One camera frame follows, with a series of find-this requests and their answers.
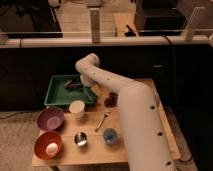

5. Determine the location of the green plastic tray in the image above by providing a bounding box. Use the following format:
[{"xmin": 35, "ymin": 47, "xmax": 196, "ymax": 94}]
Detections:
[{"xmin": 44, "ymin": 74, "xmax": 97, "ymax": 106}]

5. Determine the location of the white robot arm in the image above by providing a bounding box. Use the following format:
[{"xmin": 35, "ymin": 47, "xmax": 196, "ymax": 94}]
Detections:
[{"xmin": 75, "ymin": 53, "xmax": 176, "ymax": 171}]

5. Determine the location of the purple bowl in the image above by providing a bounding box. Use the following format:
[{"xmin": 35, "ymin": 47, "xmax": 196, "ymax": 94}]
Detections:
[{"xmin": 37, "ymin": 107, "xmax": 64, "ymax": 131}]

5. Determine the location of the dark grape bunch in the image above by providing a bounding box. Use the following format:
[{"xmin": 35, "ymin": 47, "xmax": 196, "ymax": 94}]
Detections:
[{"xmin": 104, "ymin": 92, "xmax": 118, "ymax": 107}]

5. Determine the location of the small metal cup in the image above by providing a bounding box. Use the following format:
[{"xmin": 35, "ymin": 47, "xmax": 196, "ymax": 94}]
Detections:
[{"xmin": 74, "ymin": 132, "xmax": 87, "ymax": 147}]

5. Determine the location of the white egg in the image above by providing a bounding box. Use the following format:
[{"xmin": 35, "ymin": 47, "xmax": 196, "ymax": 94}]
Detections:
[{"xmin": 46, "ymin": 143, "xmax": 58, "ymax": 155}]

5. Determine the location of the metal spoon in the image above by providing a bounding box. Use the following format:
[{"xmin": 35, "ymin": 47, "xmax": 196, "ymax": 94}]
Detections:
[{"xmin": 95, "ymin": 112, "xmax": 110, "ymax": 132}]

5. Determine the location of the wooden table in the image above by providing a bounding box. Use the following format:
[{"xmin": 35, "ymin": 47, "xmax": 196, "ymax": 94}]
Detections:
[{"xmin": 32, "ymin": 86, "xmax": 180, "ymax": 167}]

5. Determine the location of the blue cup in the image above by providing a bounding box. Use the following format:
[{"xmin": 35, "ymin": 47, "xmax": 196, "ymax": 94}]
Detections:
[{"xmin": 103, "ymin": 128, "xmax": 118, "ymax": 145}]

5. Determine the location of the red bowl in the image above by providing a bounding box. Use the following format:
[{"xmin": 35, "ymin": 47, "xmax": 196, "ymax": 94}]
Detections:
[{"xmin": 34, "ymin": 131, "xmax": 62, "ymax": 160}]

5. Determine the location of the white paper cup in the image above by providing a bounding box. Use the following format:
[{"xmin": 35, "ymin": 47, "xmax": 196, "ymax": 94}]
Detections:
[{"xmin": 69, "ymin": 100, "xmax": 85, "ymax": 119}]

